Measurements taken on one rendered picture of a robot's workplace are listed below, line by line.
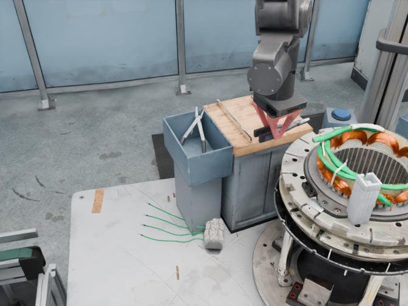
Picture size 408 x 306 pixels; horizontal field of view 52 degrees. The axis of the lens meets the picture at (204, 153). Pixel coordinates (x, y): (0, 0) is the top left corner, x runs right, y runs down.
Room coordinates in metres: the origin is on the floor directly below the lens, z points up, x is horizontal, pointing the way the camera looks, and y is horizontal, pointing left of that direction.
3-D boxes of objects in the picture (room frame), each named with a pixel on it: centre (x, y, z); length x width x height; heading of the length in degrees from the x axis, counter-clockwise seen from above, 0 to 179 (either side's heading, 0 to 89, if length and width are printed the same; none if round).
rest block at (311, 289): (0.50, -0.23, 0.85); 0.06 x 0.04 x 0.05; 56
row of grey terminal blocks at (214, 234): (0.70, -0.03, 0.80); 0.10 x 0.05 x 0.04; 176
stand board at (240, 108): (0.83, -0.12, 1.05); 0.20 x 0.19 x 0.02; 113
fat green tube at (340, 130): (0.65, -0.27, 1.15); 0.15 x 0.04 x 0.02; 104
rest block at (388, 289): (0.53, -0.40, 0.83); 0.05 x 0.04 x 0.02; 158
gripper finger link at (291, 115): (0.67, -0.14, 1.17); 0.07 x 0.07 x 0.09; 26
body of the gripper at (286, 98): (0.67, -0.14, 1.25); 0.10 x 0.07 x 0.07; 26
